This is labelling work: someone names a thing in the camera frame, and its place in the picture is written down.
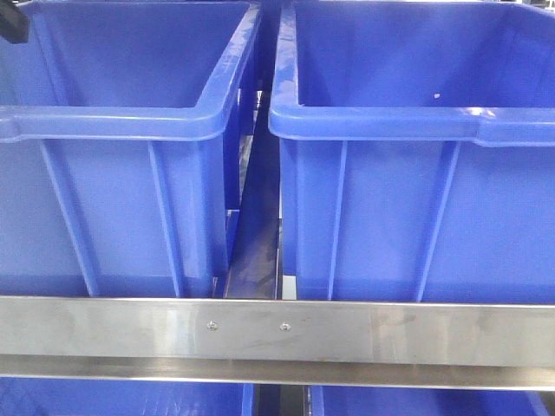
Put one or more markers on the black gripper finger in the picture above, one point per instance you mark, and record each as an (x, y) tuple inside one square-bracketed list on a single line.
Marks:
[(14, 24)]

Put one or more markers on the blue bin lower shelf left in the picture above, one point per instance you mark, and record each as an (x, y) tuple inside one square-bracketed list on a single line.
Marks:
[(21, 396)]

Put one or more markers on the blue bin shelf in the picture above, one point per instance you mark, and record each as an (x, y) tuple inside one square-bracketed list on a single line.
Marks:
[(417, 401), (21, 396)]

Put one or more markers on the blue bin lower shelf right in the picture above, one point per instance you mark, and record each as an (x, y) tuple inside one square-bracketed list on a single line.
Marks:
[(417, 401)]

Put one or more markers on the blue plastic bin front left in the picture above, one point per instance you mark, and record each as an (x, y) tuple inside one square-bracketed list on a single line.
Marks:
[(120, 131)]

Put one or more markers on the blue plastic bin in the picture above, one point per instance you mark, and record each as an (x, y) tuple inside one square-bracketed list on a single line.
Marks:
[(120, 131), (417, 150)]

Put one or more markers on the blue plastic bin front right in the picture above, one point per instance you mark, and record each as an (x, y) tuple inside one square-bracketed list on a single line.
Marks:
[(417, 150)]

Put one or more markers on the steel shelf front rail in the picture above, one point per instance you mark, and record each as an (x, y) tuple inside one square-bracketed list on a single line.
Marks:
[(437, 345)]

